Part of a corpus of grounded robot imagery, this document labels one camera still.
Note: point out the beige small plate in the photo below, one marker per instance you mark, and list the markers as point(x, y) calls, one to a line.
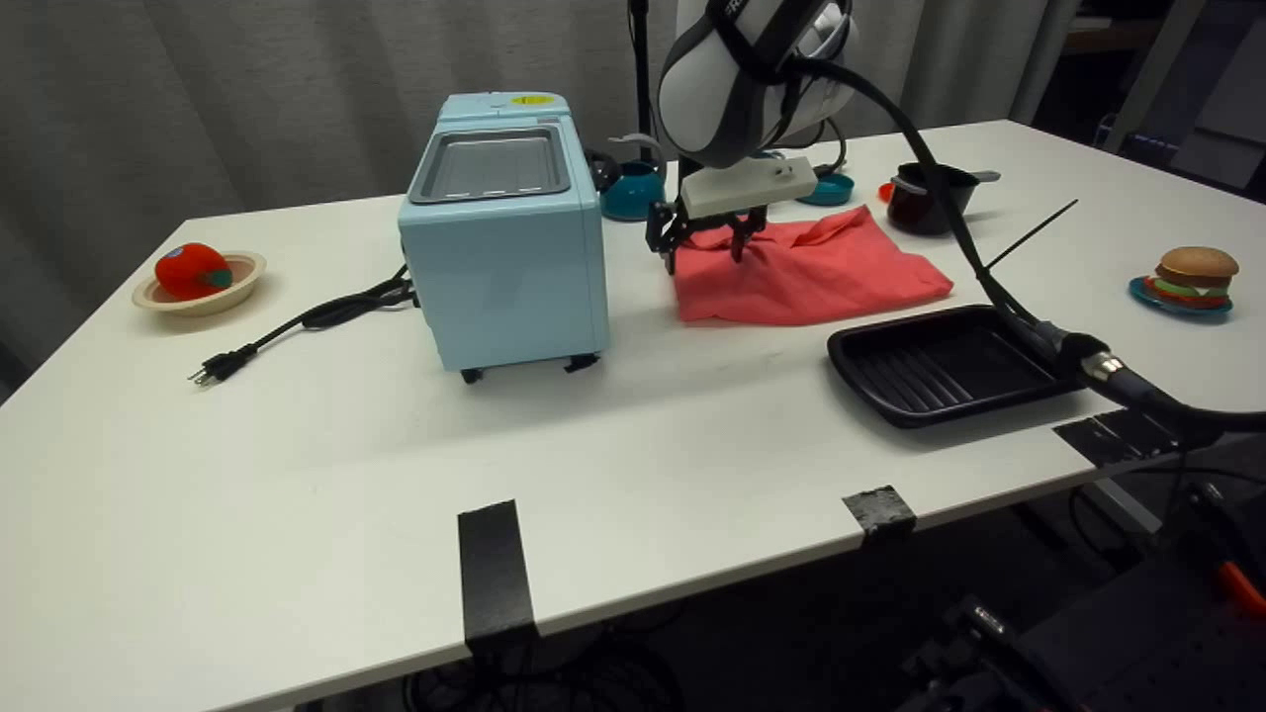
point(243, 282)

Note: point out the black tape square middle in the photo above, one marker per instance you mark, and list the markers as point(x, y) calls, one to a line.
point(879, 512)

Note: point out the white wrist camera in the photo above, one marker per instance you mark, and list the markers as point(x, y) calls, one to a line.
point(743, 187)

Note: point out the black grill tray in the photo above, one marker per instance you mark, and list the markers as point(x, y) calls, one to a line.
point(944, 364)

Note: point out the teal small plate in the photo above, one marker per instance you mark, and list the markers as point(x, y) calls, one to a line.
point(1202, 312)

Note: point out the red toy tomato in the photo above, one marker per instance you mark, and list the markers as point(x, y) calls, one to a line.
point(191, 272)

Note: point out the light blue toaster oven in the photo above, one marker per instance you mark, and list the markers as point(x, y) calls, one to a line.
point(506, 236)

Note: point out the teal toy kettle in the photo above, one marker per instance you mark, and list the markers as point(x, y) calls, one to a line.
point(631, 187)

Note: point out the black tape patch right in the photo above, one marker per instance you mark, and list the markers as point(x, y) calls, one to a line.
point(1141, 425)

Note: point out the black tape strip left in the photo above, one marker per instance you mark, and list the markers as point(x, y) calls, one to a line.
point(491, 574)

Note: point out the red shirt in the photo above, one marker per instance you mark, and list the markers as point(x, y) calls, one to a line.
point(800, 276)

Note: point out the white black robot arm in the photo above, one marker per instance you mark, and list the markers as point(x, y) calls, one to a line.
point(744, 76)

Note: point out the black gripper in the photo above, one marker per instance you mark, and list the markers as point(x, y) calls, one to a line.
point(668, 231)

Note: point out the black toy pot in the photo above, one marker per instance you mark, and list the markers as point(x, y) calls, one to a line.
point(916, 212)

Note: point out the toy hamburger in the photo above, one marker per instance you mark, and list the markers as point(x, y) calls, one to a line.
point(1195, 276)

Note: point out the black stand pole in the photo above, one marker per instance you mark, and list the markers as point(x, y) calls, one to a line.
point(640, 42)

